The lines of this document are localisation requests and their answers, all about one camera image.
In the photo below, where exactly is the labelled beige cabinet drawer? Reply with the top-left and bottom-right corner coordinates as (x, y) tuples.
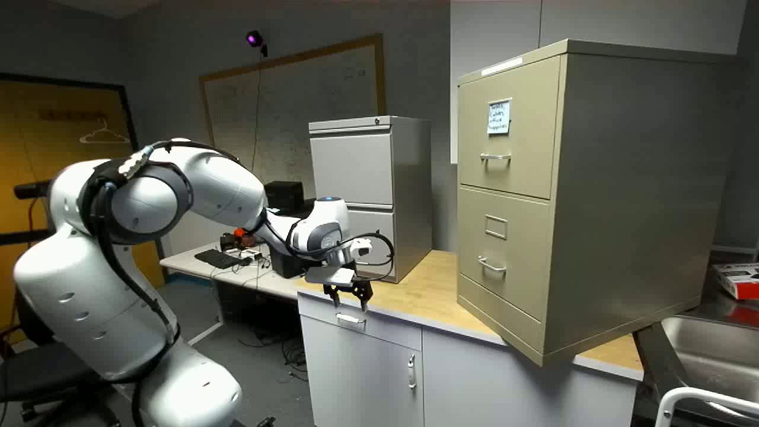
(455, 55), (566, 202)

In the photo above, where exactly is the paper label on drawer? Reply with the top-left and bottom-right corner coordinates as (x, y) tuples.
(484, 97), (515, 137)

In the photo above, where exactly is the white base cabinet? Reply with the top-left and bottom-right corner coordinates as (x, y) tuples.
(295, 290), (645, 427)

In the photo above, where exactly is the grey two-drawer file cabinet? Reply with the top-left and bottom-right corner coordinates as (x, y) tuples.
(306, 114), (435, 285)

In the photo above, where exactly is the wire coat hanger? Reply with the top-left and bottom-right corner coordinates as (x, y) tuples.
(76, 116), (132, 150)

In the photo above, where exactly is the beige file cabinet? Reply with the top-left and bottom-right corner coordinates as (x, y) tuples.
(455, 37), (745, 367)

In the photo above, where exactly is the black keyboard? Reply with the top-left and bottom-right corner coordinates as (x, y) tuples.
(192, 247), (244, 271)

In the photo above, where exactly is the unlabelled beige cabinet drawer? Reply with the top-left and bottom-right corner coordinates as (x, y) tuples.
(455, 183), (554, 323)

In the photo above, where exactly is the red tool on desk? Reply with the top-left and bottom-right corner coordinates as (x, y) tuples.
(217, 226), (260, 250)

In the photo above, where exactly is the wood-framed whiteboard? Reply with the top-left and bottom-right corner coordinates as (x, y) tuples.
(197, 33), (388, 199)

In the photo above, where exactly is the steel sink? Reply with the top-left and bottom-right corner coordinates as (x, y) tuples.
(657, 310), (759, 418)

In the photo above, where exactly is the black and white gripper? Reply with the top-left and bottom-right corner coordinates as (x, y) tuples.
(318, 265), (375, 310)

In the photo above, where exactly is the black box on desk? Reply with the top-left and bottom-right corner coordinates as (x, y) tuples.
(262, 177), (313, 220)

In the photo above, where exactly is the red and white box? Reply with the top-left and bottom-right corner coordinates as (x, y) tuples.
(709, 259), (759, 304)

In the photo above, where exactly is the light desk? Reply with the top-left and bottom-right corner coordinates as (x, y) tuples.
(159, 240), (306, 304)

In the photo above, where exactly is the white bent tube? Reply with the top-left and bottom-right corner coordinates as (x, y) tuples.
(651, 383), (759, 427)

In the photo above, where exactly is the black office chair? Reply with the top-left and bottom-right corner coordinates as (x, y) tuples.
(0, 310), (122, 427)

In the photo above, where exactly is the yellow door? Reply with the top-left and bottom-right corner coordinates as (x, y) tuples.
(0, 71), (167, 333)

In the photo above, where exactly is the camera with purple light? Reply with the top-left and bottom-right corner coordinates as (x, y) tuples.
(241, 29), (270, 59)

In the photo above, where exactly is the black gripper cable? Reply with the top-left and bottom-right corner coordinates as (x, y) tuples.
(345, 229), (395, 279)

